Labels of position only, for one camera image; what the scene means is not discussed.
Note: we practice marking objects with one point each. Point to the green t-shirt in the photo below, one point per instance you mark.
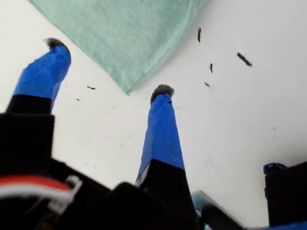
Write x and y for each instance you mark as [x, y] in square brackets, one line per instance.
[120, 36]

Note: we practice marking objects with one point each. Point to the curved black fuzz speck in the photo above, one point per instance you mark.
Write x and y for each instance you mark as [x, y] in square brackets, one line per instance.
[91, 88]

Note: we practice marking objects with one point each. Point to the long black fuzz speck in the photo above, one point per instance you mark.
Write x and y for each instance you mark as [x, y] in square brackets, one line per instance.
[244, 59]

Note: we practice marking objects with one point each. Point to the small black fuzz speck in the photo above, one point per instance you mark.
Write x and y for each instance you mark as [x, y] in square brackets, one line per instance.
[207, 84]
[199, 34]
[211, 68]

